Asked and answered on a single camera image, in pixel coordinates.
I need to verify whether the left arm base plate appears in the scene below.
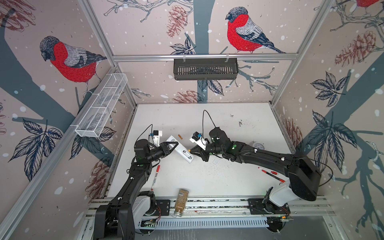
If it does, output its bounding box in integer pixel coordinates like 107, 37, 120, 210
145, 200, 171, 217

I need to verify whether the aluminium frame rail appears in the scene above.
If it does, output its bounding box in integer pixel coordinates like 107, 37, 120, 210
112, 53, 299, 63

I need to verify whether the glass spice jar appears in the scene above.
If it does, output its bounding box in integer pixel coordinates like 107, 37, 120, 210
174, 189, 189, 217

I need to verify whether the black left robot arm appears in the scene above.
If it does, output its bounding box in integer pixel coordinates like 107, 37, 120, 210
93, 139, 179, 240

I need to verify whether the white wire mesh basket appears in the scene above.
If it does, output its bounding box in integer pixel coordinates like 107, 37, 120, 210
75, 73, 128, 138

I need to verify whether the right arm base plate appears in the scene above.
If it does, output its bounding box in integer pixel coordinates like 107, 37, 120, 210
248, 198, 291, 215

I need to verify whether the red marker pen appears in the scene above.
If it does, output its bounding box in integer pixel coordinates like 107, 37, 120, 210
151, 165, 161, 191

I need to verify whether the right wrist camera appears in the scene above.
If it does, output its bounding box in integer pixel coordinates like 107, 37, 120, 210
190, 132, 209, 151

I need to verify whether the small white alarm clock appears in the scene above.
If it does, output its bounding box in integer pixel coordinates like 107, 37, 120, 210
253, 142, 265, 150

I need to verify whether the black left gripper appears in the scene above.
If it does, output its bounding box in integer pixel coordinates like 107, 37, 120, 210
146, 142, 178, 163

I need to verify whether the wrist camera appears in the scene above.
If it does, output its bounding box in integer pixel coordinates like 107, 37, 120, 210
152, 130, 163, 147
190, 132, 209, 151

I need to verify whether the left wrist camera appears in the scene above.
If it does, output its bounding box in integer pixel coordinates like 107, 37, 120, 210
152, 130, 163, 147

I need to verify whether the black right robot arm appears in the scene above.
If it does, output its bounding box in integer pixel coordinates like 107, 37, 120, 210
190, 127, 321, 214

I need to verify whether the red black pen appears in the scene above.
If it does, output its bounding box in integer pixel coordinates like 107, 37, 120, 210
259, 167, 278, 176
262, 170, 286, 183

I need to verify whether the black wall basket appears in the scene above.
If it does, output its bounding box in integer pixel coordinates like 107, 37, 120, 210
174, 58, 239, 81

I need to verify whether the white remote control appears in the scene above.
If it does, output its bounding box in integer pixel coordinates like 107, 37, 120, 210
167, 136, 194, 163

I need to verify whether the white vented cable duct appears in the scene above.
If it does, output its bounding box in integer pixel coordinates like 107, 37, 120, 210
139, 217, 269, 230

